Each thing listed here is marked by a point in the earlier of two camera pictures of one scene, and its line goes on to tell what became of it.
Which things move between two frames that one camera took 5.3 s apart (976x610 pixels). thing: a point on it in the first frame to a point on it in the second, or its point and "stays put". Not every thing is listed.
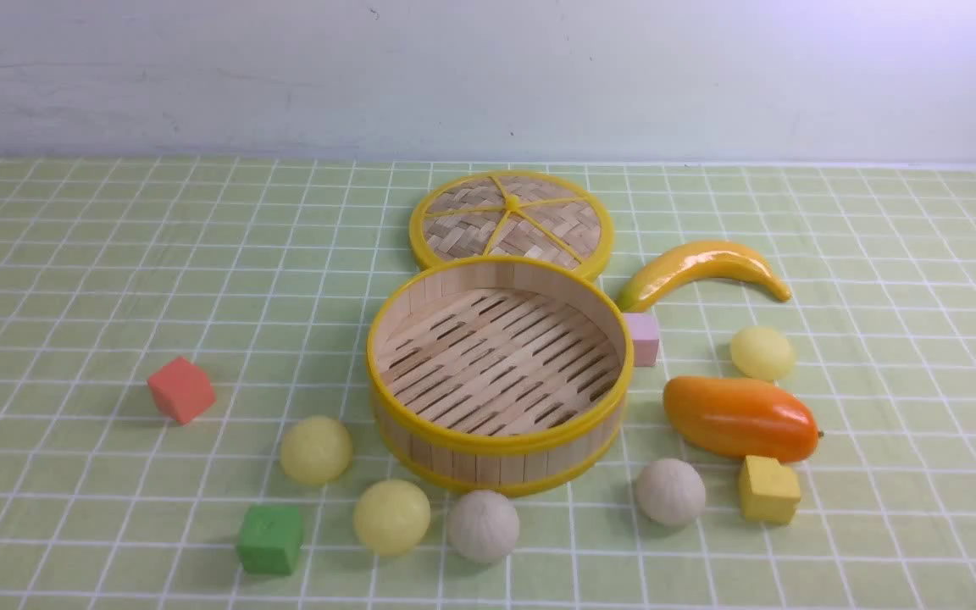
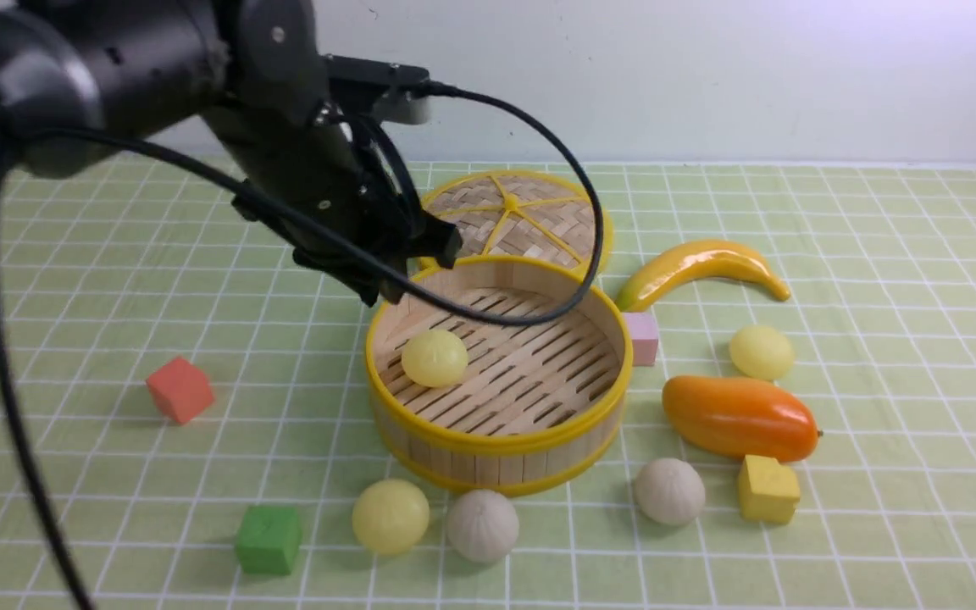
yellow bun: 391,518 stays put
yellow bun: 317,450 to 435,358
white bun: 483,526 stays put
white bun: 670,491 stays put
